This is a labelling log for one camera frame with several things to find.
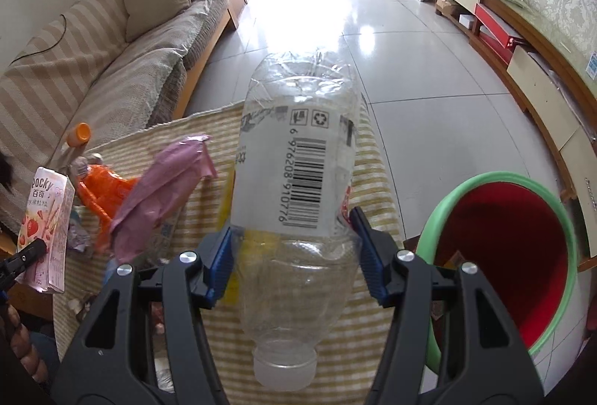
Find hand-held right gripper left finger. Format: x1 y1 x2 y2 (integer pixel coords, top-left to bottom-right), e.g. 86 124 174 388
51 225 234 405

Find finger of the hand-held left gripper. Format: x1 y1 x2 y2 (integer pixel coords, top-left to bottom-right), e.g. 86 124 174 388
0 239 48 294

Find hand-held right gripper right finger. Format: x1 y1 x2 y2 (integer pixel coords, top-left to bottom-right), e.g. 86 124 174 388
349 206 546 405

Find pink snack box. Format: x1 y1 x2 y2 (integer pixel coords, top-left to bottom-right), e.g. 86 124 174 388
16 167 76 294

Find clear plastic bottle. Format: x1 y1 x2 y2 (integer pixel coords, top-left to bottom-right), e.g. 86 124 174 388
231 49 370 392

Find red trash bin green rim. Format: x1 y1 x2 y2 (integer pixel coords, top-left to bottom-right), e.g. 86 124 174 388
414 171 585 380

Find person's left hand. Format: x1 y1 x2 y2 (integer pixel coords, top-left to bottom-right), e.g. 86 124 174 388
2 305 50 384

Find clear blue print wrapper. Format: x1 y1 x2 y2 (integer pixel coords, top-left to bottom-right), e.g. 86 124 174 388
140 209 187 266

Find green checked cloth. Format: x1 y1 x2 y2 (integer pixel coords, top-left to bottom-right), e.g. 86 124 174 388
51 99 406 405

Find pink plastic wrapper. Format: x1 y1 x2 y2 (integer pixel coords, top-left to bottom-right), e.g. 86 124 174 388
110 134 219 263

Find orange plastic bag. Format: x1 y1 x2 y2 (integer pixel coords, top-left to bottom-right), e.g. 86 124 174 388
75 162 141 254

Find orange lid plastic container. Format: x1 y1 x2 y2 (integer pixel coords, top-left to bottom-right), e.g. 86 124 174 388
60 122 93 163

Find striped beige sofa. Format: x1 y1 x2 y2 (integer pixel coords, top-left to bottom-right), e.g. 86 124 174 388
0 0 248 224

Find wooden TV cabinet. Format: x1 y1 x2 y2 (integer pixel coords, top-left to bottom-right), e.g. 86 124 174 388
436 0 597 270

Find red box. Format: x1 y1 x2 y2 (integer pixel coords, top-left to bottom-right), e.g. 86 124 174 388
475 3 528 49

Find black cable on sofa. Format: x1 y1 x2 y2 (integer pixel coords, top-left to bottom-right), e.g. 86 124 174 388
9 13 66 65

